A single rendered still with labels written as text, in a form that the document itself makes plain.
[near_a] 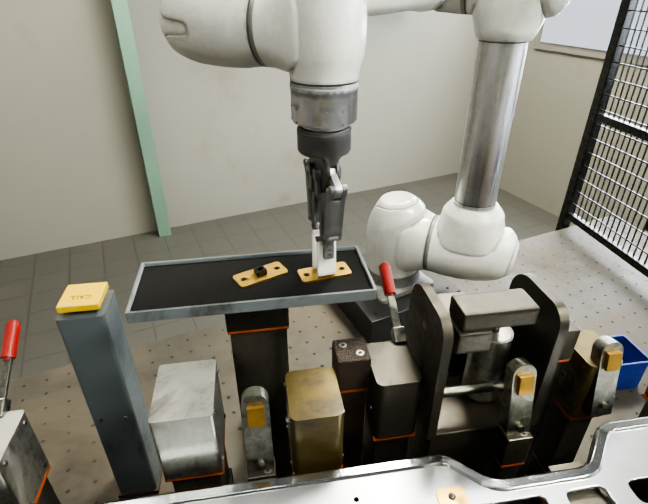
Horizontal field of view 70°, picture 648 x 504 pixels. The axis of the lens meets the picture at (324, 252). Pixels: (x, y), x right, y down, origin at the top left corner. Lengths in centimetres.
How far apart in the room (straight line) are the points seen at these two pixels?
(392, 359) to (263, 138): 290
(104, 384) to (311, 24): 63
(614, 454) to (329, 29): 68
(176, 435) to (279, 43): 50
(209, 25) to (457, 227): 76
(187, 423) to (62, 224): 296
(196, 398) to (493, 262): 81
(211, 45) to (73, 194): 283
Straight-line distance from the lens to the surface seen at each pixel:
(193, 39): 68
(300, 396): 67
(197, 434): 65
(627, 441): 84
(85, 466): 117
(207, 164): 344
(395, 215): 121
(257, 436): 67
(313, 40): 59
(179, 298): 73
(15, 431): 77
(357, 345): 71
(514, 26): 108
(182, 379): 67
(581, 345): 86
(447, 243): 120
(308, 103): 61
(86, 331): 80
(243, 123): 343
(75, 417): 127
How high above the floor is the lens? 158
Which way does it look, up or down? 31 degrees down
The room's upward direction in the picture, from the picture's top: straight up
